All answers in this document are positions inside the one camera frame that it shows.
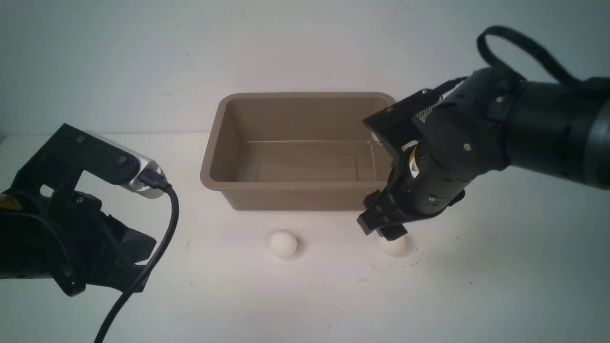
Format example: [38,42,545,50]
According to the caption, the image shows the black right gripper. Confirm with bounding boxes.
[357,91,506,241]

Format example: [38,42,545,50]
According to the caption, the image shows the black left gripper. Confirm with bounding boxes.
[0,191,157,297]

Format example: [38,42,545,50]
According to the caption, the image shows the white ping-pong ball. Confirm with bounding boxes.
[268,230,298,259]
[377,236,408,257]

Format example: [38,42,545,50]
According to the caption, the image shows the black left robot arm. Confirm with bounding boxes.
[0,190,157,297]

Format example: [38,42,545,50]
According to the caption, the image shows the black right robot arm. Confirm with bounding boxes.
[357,67,609,241]

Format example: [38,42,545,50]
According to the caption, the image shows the tan plastic storage bin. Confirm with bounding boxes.
[200,92,395,211]

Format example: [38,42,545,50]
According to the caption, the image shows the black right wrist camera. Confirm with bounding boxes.
[363,89,442,159]

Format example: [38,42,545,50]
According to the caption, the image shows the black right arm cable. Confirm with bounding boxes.
[477,26,610,87]

